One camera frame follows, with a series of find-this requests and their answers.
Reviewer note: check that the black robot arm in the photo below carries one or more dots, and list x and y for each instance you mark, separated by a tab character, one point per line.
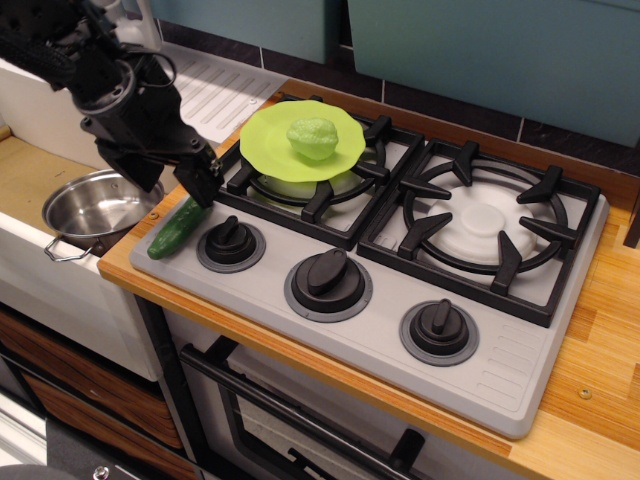
55	40

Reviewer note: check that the grey toy faucet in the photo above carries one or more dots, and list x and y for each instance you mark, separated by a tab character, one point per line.
141	32

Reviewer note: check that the black left stove knob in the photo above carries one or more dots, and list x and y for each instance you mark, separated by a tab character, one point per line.
231	247

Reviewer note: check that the toy oven door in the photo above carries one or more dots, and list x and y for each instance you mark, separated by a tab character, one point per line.
282	424

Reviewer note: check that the white toy sink unit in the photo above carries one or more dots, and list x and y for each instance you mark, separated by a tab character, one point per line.
43	148

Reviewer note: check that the wooden drawer front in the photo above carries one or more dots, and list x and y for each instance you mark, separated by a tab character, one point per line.
95	397

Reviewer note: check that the lime green plastic plate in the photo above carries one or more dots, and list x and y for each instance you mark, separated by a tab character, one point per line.
264	142

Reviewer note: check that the black burner grate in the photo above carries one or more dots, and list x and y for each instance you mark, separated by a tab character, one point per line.
529	289
335	220

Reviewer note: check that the small stainless steel pot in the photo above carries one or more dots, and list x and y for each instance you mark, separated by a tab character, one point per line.
92	213

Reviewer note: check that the white burner disc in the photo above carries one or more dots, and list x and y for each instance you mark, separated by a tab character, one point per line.
341	184
479	214

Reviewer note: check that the dark green toy pickle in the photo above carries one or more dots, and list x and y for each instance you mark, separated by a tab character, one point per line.
177	230

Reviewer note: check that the white right burner disc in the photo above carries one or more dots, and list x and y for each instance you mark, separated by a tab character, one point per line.
479	214

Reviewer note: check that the black oven door handle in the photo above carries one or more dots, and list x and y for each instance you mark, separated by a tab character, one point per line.
395	467

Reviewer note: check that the light green toy cauliflower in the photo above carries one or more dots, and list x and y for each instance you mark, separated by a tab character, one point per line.
315	138

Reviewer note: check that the black right burner grate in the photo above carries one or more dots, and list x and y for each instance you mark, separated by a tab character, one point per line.
529	289

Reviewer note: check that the black left burner grate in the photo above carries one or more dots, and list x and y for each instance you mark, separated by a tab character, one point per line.
335	220

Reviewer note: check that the black right stove knob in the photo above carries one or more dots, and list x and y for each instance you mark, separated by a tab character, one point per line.
439	333

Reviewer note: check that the white left burner disc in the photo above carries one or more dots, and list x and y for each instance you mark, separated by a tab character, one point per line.
341	184

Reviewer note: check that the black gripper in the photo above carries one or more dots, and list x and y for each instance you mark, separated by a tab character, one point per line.
133	110

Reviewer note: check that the black stove knob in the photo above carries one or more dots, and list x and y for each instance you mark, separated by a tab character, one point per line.
329	287
439	333
231	247

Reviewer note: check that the black middle stove knob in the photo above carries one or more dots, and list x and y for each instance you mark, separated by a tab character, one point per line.
329	287

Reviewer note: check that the grey toy stove top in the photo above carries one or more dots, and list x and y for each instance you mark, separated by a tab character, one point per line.
499	387

